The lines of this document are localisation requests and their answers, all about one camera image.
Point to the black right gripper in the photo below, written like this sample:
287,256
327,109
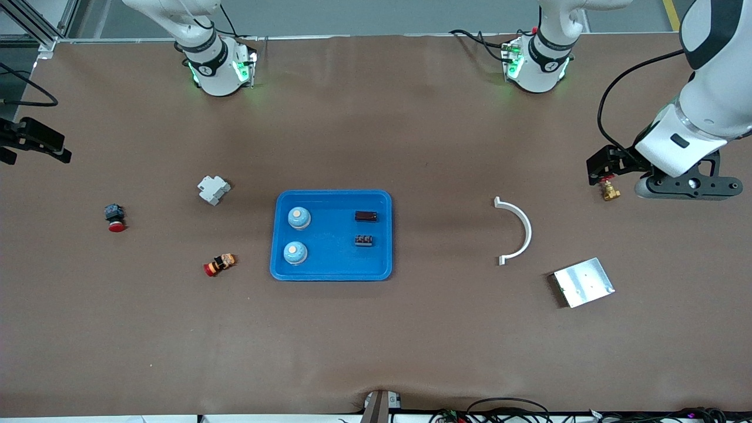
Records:
17,134

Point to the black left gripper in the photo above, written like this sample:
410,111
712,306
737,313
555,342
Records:
624,160

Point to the dark brown cylindrical capacitor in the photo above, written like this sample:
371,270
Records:
366,217
364,240

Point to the light blue call bell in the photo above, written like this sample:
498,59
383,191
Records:
295,253
299,218

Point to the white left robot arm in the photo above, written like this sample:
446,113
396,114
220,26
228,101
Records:
717,88

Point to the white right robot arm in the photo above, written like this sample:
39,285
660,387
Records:
214,73

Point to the red mushroom button black base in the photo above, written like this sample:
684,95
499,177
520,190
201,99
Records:
115,218

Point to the silver metal plate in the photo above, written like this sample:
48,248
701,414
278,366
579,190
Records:
584,283

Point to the white circuit breaker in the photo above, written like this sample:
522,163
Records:
212,189

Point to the red emergency stop yellow collar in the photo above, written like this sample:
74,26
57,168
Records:
220,265

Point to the blue plastic tray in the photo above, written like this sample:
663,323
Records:
335,258

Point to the aluminium frame profile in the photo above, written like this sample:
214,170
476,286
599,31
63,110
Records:
47,42

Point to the white curved pipe bracket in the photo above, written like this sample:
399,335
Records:
527,229

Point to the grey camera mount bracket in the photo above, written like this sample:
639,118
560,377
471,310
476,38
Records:
379,408

